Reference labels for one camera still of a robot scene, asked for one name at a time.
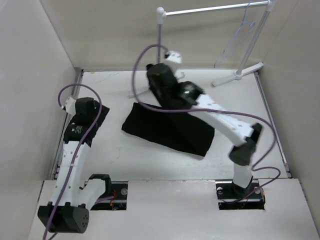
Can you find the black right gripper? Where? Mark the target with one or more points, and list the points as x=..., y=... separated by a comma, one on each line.
x=153, y=89

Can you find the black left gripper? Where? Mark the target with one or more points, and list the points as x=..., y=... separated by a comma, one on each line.
x=104, y=112

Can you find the black trousers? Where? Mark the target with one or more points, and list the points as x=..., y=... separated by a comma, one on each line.
x=178, y=131

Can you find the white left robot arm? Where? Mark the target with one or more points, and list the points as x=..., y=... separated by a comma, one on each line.
x=68, y=209

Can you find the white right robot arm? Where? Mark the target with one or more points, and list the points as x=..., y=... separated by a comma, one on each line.
x=187, y=97

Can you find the white clothes rack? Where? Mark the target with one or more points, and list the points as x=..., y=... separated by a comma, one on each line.
x=199, y=30

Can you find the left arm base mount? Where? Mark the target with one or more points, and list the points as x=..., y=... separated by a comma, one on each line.
x=114, y=199

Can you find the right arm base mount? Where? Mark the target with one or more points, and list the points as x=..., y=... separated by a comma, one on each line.
x=233, y=197

